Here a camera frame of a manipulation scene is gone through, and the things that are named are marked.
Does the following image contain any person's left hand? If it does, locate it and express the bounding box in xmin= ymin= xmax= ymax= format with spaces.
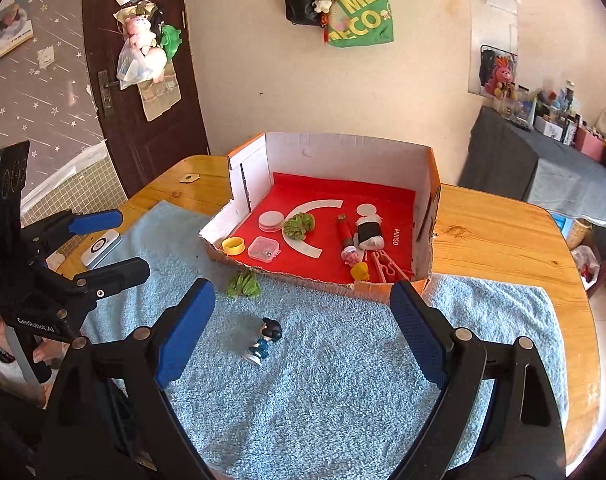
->
xmin=33 ymin=341 xmax=60 ymax=383

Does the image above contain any beige cloth pouch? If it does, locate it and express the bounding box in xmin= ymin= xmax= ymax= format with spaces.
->
xmin=137 ymin=67 xmax=182 ymax=122

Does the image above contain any wicker basket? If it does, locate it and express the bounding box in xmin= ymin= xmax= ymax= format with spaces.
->
xmin=565 ymin=217 xmax=594 ymax=251

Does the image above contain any red plastic clip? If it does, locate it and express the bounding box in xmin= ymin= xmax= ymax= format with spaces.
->
xmin=370 ymin=250 xmax=414 ymax=283

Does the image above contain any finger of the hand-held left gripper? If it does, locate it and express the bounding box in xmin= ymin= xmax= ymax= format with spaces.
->
xmin=20 ymin=208 xmax=124 ymax=257
xmin=45 ymin=257 xmax=152 ymax=306

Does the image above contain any green plush toy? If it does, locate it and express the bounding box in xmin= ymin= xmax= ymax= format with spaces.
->
xmin=159 ymin=25 xmax=184 ymax=63

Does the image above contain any pink plush toy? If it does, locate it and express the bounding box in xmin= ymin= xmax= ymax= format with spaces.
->
xmin=124 ymin=15 xmax=166 ymax=83

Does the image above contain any orange and white cardboard box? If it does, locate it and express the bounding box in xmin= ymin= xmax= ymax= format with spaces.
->
xmin=199 ymin=132 xmax=442 ymax=306

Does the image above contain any green knitted scrunchie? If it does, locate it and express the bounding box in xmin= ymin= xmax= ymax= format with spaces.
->
xmin=283 ymin=212 xmax=316 ymax=241
xmin=226 ymin=269 xmax=262 ymax=301

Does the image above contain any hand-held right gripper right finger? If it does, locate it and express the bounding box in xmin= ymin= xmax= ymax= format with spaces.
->
xmin=389 ymin=279 xmax=568 ymax=480

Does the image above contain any pink bunny plush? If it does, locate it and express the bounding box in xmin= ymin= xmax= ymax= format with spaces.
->
xmin=484 ymin=56 xmax=516 ymax=98

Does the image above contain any clear plastic bag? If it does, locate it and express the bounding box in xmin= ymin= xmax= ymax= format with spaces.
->
xmin=115 ymin=42 xmax=151 ymax=91

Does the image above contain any clear small plastic box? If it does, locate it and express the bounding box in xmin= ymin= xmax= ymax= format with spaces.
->
xmin=247 ymin=237 xmax=280 ymax=262

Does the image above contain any white round lid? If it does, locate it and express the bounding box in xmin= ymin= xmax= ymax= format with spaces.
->
xmin=258 ymin=210 xmax=286 ymax=232

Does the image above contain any white small device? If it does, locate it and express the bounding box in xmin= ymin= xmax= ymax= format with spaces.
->
xmin=80 ymin=229 xmax=122 ymax=267

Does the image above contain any dark brown door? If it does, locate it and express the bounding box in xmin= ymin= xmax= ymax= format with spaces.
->
xmin=81 ymin=0 xmax=211 ymax=198

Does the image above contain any green tote bag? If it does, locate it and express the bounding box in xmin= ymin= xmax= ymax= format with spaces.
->
xmin=325 ymin=0 xmax=394 ymax=48

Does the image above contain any metal door handle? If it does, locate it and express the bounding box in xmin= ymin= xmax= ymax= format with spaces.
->
xmin=98 ymin=70 xmax=121 ymax=118

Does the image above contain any pink and yellow flamingo toy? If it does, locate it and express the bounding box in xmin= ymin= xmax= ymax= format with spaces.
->
xmin=340 ymin=246 xmax=372 ymax=282

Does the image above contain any white plastic bag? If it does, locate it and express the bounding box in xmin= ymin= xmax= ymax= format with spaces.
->
xmin=573 ymin=245 xmax=601 ymax=286

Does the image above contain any light blue towel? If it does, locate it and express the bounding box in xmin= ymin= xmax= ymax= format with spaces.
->
xmin=80 ymin=200 xmax=568 ymax=480

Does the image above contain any pink storage box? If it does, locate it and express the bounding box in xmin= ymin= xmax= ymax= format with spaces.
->
xmin=574 ymin=125 xmax=606 ymax=162

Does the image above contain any black and white rolled cloth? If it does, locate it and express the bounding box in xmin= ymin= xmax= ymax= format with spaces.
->
xmin=355 ymin=215 xmax=386 ymax=251

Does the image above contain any wall mirror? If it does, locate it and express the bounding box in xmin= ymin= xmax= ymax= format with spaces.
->
xmin=465 ymin=0 xmax=521 ymax=96

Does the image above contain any dark-haired small figurine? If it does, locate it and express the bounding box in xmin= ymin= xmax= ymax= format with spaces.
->
xmin=242 ymin=317 xmax=284 ymax=366

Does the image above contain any grey cloth covered side table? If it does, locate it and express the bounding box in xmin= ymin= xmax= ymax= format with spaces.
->
xmin=458 ymin=105 xmax=606 ymax=233

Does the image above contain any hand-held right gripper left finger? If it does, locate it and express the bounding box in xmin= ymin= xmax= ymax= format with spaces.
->
xmin=35 ymin=277 xmax=218 ymax=480

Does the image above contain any illustrated book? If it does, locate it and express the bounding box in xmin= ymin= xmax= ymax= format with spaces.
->
xmin=0 ymin=0 xmax=34 ymax=57

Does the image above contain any assorted desk clutter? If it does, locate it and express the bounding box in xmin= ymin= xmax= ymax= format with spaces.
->
xmin=493 ymin=77 xmax=606 ymax=181

